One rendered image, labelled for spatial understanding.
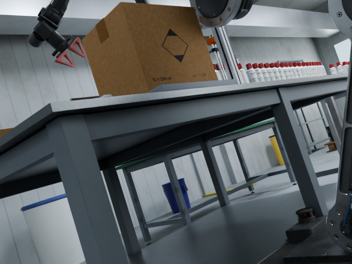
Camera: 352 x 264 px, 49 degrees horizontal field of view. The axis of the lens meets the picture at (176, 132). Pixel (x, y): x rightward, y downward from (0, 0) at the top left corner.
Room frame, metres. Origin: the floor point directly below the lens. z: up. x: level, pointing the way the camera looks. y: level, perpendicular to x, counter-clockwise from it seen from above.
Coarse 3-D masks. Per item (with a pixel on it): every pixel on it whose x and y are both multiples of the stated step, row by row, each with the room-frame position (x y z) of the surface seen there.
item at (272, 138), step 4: (272, 136) 7.57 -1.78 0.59; (272, 140) 7.61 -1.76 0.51; (276, 140) 7.54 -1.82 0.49; (272, 144) 7.65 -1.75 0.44; (276, 144) 7.57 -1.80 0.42; (276, 148) 7.60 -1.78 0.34; (276, 152) 7.64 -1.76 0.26; (280, 152) 7.56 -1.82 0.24; (280, 156) 7.58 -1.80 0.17; (280, 160) 7.61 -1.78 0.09; (280, 164) 7.67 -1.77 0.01
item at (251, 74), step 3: (249, 63) 2.26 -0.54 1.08; (246, 66) 2.27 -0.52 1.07; (249, 66) 2.26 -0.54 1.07; (249, 69) 2.26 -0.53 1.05; (252, 69) 2.25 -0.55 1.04; (246, 72) 2.28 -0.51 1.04; (249, 72) 2.25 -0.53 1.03; (252, 72) 2.25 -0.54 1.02; (255, 72) 2.26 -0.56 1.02; (249, 75) 2.26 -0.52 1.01; (252, 75) 2.25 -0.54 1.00; (255, 75) 2.25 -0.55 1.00; (249, 78) 2.26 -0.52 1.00; (252, 78) 2.25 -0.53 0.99; (255, 78) 2.25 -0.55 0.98; (249, 81) 2.28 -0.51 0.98; (252, 81) 2.25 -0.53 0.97; (255, 81) 2.25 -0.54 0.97; (258, 81) 2.26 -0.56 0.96
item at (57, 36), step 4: (52, 32) 1.45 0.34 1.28; (56, 32) 1.46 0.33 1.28; (52, 36) 1.45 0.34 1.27; (56, 36) 1.46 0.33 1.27; (60, 36) 1.47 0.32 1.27; (68, 36) 1.49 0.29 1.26; (48, 40) 1.46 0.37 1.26; (52, 40) 1.46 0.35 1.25; (56, 40) 1.46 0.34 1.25; (60, 40) 1.47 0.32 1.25; (64, 40) 1.47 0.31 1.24; (68, 40) 1.49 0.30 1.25; (52, 44) 1.47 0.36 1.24; (56, 44) 1.47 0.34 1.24; (60, 44) 1.47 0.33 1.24; (64, 44) 1.45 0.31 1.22; (56, 48) 1.48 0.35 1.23; (56, 52) 1.50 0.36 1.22
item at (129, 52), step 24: (96, 24) 1.12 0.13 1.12; (120, 24) 1.05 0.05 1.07; (144, 24) 1.07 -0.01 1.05; (168, 24) 1.13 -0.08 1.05; (192, 24) 1.21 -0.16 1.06; (96, 48) 1.15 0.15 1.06; (120, 48) 1.07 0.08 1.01; (144, 48) 1.05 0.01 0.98; (168, 48) 1.11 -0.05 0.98; (192, 48) 1.18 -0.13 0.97; (96, 72) 1.18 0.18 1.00; (120, 72) 1.10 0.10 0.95; (144, 72) 1.03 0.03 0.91; (168, 72) 1.09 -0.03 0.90; (192, 72) 1.16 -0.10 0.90
